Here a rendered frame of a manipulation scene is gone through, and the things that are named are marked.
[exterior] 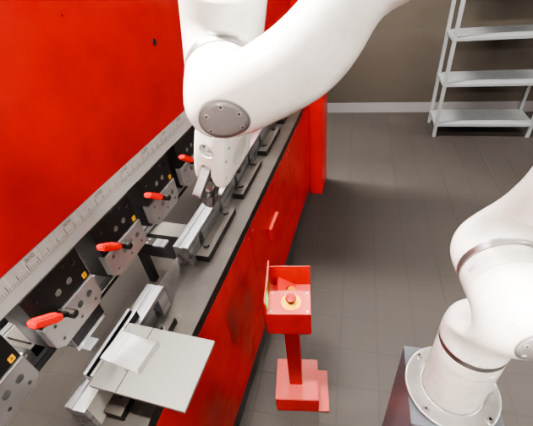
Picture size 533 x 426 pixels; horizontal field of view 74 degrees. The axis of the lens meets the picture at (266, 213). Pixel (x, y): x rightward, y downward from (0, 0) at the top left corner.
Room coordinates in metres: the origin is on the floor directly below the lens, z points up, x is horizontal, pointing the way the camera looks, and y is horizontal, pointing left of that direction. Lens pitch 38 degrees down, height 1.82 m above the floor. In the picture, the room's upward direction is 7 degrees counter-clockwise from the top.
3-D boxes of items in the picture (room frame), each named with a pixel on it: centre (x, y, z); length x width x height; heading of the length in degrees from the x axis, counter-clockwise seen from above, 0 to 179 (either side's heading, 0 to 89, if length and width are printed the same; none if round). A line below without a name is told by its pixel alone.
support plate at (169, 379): (0.49, 0.33, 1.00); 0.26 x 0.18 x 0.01; 70
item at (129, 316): (0.57, 0.46, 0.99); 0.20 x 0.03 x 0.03; 160
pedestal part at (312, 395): (0.83, -0.08, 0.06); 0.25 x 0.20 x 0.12; 81
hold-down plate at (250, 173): (1.46, 0.07, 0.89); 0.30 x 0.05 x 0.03; 160
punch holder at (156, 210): (0.89, 0.34, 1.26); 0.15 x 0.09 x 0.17; 160
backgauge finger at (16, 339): (0.60, 0.62, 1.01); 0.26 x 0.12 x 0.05; 70
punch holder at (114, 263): (0.70, 0.41, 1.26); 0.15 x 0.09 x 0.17; 160
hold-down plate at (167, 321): (0.55, 0.40, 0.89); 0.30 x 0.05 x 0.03; 160
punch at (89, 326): (0.54, 0.47, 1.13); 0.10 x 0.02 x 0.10; 160
